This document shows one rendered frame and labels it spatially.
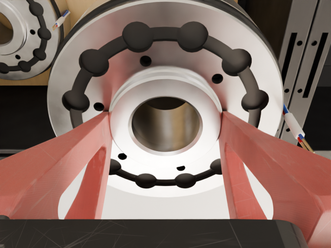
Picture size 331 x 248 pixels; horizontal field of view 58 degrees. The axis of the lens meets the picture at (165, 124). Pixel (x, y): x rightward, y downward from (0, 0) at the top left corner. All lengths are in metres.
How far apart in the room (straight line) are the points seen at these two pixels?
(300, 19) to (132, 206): 0.53
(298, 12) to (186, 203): 0.51
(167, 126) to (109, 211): 0.54
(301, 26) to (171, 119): 0.10
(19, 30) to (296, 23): 0.21
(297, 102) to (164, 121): 0.11
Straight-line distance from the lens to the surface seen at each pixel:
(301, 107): 0.23
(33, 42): 0.28
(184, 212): 0.67
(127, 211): 0.67
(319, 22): 0.20
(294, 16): 0.20
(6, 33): 0.32
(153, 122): 0.15
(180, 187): 0.16
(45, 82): 0.34
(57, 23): 0.26
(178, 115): 0.16
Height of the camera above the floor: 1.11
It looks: 54 degrees down
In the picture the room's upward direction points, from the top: 179 degrees counter-clockwise
